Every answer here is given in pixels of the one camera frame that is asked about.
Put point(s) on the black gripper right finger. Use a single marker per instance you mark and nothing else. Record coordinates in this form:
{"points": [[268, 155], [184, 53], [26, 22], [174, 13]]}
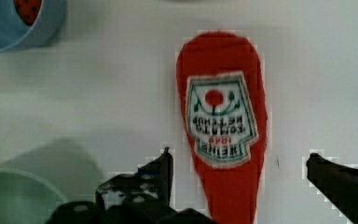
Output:
{"points": [[338, 183]]}

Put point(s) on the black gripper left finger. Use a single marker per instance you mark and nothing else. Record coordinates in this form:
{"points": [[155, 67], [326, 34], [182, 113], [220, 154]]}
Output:
{"points": [[150, 183]]}

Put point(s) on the red plush ketchup bottle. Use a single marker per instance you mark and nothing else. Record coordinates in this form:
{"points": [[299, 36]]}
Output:
{"points": [[221, 90]]}

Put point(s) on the light green cup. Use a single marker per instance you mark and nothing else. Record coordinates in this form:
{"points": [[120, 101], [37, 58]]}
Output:
{"points": [[28, 197]]}

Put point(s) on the red strawberry toy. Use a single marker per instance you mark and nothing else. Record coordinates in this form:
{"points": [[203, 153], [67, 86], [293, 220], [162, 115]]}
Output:
{"points": [[28, 10]]}

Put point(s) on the blue bowl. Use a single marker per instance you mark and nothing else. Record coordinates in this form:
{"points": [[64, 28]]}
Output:
{"points": [[16, 34]]}

